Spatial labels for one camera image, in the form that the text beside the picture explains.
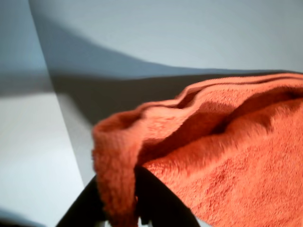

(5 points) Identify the orange terry towel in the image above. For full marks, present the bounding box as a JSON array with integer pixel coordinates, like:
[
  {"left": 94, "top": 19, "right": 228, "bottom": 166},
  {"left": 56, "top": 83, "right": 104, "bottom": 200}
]
[{"left": 91, "top": 72, "right": 303, "bottom": 227}]

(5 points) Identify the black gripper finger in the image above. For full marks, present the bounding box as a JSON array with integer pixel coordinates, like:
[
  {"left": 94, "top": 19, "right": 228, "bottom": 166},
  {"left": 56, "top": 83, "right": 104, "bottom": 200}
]
[
  {"left": 55, "top": 176, "right": 112, "bottom": 227},
  {"left": 134, "top": 166, "right": 201, "bottom": 227}
]

